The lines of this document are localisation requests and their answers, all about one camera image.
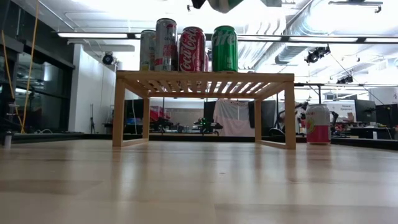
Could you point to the grey can with black top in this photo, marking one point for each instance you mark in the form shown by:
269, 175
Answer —
165, 46

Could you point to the black ceiling rail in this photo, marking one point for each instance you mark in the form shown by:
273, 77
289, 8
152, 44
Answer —
356, 3

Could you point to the black ceiling spotlight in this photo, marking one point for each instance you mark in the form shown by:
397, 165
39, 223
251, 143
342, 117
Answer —
317, 54
108, 58
345, 79

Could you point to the white draped cloth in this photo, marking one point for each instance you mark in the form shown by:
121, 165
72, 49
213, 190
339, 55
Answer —
233, 118

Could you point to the green soda can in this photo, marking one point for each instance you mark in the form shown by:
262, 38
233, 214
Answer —
224, 4
224, 49

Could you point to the red Coca-Cola can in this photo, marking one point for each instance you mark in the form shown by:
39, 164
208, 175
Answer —
191, 49

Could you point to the wooden slatted shelf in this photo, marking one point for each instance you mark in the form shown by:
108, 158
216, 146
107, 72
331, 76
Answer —
202, 76

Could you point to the small white post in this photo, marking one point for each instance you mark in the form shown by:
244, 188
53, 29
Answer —
7, 140

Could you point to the silver and red soda can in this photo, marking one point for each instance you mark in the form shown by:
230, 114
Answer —
318, 124

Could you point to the black monitor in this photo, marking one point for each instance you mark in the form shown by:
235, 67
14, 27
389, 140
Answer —
387, 115
210, 110
267, 113
133, 109
365, 110

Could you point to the tall white Celsius can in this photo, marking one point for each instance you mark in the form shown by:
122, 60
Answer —
147, 51

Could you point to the thin black floor stand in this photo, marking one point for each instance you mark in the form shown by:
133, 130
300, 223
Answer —
92, 119

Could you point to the white sign board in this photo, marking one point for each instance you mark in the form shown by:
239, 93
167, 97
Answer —
343, 109

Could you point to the silver ventilation duct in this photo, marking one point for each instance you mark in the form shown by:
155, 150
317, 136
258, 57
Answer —
280, 53

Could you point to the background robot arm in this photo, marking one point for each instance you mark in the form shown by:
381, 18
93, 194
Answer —
206, 126

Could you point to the red background object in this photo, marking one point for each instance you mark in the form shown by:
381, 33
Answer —
158, 113

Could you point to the black ceiling light track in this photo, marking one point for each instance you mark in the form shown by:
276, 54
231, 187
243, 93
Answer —
93, 35

